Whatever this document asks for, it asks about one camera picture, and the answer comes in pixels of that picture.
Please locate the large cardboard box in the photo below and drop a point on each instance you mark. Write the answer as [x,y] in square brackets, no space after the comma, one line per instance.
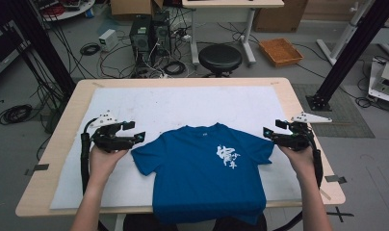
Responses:
[279,16]

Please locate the black equipment case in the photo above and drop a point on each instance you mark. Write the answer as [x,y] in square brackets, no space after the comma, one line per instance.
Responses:
[5,48]

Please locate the person's right leg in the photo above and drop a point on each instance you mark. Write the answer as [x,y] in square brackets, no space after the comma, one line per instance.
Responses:
[228,227]

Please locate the grey floor mat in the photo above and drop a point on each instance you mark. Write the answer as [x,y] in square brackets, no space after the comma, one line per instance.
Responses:
[343,115]

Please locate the small white box device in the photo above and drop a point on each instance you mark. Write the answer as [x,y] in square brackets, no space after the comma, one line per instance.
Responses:
[108,39]

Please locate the orange tray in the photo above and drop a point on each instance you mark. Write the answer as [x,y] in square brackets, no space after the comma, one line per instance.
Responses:
[280,51]

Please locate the black frame post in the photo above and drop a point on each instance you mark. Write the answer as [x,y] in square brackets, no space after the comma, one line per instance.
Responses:
[353,48]
[45,48]

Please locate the black round stool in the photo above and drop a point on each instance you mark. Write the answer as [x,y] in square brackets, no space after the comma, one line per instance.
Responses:
[220,57]

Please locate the white felt mat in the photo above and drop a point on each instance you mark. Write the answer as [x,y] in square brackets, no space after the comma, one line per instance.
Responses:
[170,106]

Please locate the black tape cross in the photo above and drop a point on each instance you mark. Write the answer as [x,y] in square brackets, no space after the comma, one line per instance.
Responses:
[339,214]

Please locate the white metal stand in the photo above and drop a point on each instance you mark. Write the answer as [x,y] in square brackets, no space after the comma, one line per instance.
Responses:
[343,35]

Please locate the black computer tower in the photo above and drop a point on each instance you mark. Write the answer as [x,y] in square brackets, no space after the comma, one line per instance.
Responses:
[161,32]
[140,38]

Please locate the white device on plate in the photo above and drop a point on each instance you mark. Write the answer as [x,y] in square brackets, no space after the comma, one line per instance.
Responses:
[386,80]

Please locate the person's left leg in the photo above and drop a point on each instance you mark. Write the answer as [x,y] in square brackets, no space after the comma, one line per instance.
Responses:
[138,224]

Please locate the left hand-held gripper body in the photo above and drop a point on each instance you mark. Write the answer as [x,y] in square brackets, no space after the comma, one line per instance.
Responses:
[109,141]

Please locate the round white table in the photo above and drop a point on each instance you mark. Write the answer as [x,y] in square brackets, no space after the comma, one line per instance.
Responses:
[70,9]

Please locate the person's right hand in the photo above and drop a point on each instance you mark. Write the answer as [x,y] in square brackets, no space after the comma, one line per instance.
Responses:
[298,160]

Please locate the thin wooden stick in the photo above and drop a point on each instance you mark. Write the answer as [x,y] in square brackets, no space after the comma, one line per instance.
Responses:
[325,194]

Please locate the white desk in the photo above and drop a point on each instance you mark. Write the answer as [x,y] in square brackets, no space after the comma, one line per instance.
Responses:
[234,3]

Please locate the grey tape strip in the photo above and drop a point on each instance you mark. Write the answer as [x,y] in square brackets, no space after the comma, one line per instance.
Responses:
[335,179]
[40,167]

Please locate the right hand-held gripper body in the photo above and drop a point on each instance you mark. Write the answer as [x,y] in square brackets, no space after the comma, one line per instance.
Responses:
[295,138]

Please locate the blue t-shirt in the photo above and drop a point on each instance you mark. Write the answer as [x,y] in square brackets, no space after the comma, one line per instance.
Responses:
[202,176]

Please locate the person's left hand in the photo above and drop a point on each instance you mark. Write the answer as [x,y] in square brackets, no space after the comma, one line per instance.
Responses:
[102,163]

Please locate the person's leg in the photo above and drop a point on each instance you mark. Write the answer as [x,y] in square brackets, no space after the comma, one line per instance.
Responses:
[228,227]
[138,224]

